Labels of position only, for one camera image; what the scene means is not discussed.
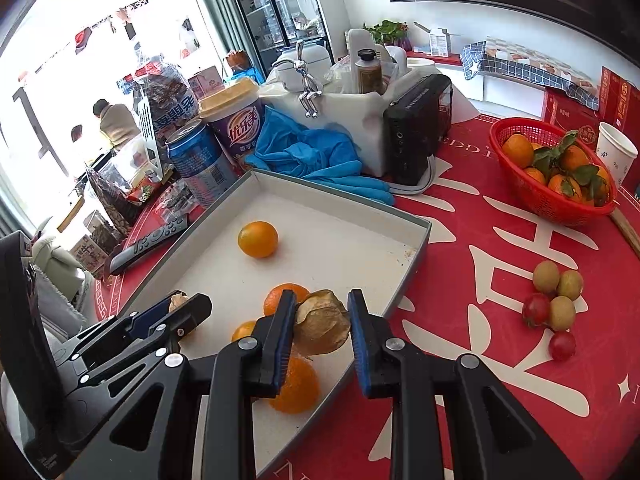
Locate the white bottle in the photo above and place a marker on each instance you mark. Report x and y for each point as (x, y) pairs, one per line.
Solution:
(360, 37)

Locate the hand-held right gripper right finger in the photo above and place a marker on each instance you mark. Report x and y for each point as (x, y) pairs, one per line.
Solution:
(361, 355)

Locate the pile of leafy mandarins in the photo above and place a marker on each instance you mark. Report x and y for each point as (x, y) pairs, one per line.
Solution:
(517, 150)

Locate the white armchair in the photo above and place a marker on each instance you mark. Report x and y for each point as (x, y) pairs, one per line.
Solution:
(55, 270)

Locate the silver metal figurine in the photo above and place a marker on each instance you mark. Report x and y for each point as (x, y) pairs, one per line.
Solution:
(309, 95)

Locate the grey box tray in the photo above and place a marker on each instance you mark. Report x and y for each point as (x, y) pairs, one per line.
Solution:
(325, 255)

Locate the pile of snack packets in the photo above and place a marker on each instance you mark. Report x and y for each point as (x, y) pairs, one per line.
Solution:
(112, 205)

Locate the white paper cup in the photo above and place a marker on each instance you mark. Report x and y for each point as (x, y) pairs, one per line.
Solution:
(617, 152)

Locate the blue rubber gloves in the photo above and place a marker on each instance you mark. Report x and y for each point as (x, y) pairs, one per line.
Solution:
(310, 155)

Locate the green potted plant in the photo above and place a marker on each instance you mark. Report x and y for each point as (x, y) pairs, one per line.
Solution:
(387, 30)

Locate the blue checked cloth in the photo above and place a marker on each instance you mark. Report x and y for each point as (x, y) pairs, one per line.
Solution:
(525, 65)

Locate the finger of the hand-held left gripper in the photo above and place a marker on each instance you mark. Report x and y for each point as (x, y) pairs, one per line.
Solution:
(150, 317)
(192, 312)

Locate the red cherry tomato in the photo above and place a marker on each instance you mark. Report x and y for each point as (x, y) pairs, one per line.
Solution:
(536, 310)
(562, 346)

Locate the small white carton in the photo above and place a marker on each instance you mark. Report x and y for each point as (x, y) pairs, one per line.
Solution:
(440, 42)

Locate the small green kiwi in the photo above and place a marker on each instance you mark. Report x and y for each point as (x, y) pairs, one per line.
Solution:
(562, 313)
(571, 285)
(546, 276)

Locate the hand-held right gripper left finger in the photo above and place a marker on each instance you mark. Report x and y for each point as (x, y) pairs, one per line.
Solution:
(285, 350)

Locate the glass door cabinet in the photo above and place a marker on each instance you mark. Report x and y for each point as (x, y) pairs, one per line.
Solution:
(280, 5)

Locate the blue drink can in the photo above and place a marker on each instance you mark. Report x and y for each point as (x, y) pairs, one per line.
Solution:
(200, 165)

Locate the orange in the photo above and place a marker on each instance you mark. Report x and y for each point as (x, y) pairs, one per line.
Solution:
(257, 239)
(300, 385)
(270, 297)
(242, 331)

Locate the long wooden stick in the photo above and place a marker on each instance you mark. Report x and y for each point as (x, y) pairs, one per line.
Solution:
(627, 230)

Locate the purple milk tea cup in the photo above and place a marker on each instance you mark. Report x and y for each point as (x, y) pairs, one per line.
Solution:
(235, 130)

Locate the large clear snack bag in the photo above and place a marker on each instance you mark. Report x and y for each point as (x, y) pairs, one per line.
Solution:
(170, 100)

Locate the black radio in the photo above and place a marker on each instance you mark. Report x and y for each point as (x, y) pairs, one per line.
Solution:
(410, 130)

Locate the grey remote control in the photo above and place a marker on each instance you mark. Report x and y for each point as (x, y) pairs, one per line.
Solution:
(150, 245)

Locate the brown bottle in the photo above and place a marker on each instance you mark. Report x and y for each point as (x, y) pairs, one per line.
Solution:
(370, 75)

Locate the white ceramic container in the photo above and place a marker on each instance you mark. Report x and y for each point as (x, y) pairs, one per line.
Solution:
(350, 120)

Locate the flat red gift box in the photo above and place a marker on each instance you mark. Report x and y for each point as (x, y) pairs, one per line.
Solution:
(570, 110)

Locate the white teapot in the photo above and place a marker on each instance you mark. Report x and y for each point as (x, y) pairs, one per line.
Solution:
(312, 57)

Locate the red plastic basket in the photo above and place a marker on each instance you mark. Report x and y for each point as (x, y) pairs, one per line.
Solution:
(550, 210)

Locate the red printed tablecloth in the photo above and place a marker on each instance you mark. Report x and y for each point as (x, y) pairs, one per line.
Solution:
(475, 385)

